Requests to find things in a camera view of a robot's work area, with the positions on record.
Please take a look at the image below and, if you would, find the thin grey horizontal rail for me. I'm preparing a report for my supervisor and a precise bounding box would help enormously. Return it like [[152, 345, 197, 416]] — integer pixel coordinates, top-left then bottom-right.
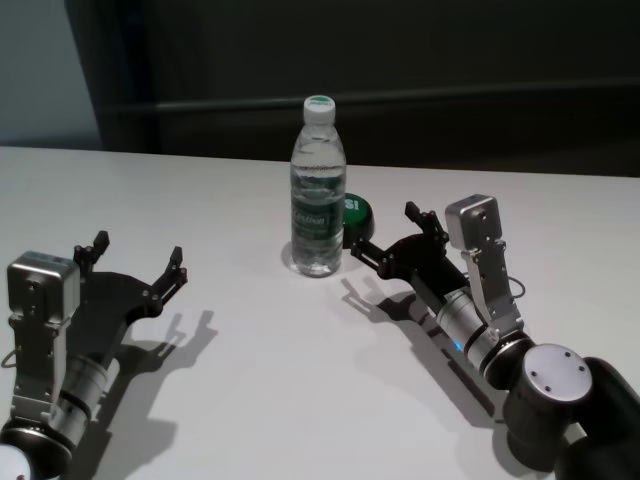
[[114, 94, 640, 115]]

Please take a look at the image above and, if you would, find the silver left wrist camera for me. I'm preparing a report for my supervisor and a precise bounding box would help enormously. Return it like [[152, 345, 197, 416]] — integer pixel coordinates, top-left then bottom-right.
[[5, 249, 81, 421]]

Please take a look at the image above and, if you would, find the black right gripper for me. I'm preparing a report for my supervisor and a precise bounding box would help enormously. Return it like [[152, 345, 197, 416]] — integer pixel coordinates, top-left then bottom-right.
[[349, 201, 474, 304]]

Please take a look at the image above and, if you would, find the dark vertical frame post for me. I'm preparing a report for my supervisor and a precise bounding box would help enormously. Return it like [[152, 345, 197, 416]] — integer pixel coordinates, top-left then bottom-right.
[[63, 0, 166, 154]]

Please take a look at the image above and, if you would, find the green YES button black base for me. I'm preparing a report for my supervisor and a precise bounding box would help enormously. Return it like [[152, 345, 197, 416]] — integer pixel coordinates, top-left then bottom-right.
[[341, 192, 375, 249]]

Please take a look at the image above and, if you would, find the clear water bottle green label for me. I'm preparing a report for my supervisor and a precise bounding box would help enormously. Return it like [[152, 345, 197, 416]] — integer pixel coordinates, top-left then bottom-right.
[[289, 94, 347, 279]]

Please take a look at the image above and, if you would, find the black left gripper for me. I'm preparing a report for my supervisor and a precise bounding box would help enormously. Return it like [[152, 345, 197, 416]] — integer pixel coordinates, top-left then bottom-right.
[[64, 230, 189, 366]]

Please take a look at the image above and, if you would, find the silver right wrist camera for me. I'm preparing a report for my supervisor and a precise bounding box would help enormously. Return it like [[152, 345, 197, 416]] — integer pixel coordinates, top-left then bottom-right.
[[444, 194, 526, 341]]

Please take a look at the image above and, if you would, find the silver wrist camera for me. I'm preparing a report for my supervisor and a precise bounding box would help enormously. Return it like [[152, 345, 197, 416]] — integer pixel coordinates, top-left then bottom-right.
[[444, 194, 526, 341], [5, 249, 81, 421]]

